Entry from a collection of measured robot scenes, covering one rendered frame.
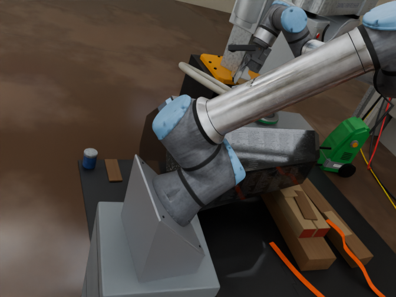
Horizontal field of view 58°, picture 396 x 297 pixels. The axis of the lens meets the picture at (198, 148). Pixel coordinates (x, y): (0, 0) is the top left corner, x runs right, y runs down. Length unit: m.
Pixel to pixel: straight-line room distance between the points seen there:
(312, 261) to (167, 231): 1.77
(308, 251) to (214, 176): 1.70
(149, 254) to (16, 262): 1.30
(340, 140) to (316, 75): 2.89
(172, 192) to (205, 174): 0.12
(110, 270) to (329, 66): 0.89
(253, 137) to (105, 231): 1.29
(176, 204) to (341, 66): 0.60
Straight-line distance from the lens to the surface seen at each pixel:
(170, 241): 1.10
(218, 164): 1.09
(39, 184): 2.73
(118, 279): 1.24
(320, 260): 2.74
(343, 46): 0.94
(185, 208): 1.13
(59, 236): 2.42
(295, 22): 1.43
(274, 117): 2.44
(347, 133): 3.80
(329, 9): 2.19
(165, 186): 1.12
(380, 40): 0.93
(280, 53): 2.23
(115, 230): 1.36
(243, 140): 2.28
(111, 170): 2.85
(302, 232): 2.71
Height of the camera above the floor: 1.88
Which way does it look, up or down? 34 degrees down
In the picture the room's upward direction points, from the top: 20 degrees clockwise
